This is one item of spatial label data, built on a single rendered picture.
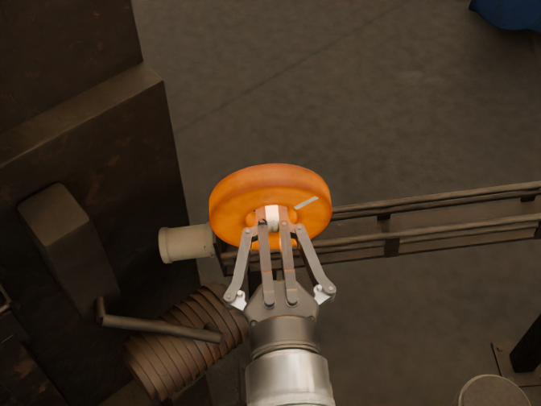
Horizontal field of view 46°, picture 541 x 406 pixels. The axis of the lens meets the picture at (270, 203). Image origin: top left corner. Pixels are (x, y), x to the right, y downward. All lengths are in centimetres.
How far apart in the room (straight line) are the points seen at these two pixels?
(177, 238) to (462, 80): 155
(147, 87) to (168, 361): 46
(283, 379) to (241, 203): 22
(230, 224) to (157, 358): 39
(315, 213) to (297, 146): 128
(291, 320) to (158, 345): 49
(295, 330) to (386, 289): 113
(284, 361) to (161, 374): 50
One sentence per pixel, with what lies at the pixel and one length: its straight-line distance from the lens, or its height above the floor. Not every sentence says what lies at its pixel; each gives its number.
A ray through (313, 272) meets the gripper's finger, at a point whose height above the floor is 92.
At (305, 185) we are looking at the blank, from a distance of 74.
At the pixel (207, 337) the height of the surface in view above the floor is 56.
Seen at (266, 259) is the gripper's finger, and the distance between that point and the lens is 73.
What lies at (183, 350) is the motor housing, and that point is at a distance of 112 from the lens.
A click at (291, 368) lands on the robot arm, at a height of 95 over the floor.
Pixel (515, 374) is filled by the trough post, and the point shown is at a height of 1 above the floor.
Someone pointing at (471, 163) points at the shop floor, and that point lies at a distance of 211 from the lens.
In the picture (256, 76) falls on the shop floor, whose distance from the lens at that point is 229.
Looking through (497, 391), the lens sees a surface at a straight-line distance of 115.
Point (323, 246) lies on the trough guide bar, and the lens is 102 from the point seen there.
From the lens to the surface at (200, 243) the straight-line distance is 102.
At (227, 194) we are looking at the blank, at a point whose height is 95.
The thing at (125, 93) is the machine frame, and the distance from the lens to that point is 99.
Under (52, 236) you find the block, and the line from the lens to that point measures 94.
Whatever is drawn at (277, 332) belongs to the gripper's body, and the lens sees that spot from 67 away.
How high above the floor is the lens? 154
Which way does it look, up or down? 54 degrees down
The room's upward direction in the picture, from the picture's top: straight up
